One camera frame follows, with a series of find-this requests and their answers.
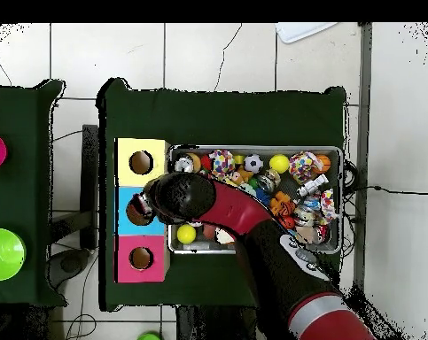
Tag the mint waffle cloth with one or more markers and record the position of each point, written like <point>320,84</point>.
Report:
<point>248,189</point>

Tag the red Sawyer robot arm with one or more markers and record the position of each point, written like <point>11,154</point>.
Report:
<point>242,212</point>

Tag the smooth yellow ball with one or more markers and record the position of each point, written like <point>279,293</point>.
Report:
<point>186,234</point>

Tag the black and white can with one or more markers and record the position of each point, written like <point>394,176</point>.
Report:
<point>183,163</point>

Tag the polka dot cloth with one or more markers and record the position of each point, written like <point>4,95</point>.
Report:
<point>220,163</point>

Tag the small soccer ball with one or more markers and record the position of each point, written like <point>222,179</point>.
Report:
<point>253,163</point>

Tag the lime green bowl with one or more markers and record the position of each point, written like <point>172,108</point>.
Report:
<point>149,338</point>
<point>4,255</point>

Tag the yellow tennis-style ball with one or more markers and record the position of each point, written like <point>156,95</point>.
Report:
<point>279,163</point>

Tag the dark green side table cloth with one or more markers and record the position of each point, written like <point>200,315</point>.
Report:
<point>18,106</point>

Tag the small orange basketball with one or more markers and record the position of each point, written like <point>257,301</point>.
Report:
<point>326,163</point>

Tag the white tray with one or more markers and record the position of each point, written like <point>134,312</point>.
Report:
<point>298,32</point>

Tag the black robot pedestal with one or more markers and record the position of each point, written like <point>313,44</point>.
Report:
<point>206,326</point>

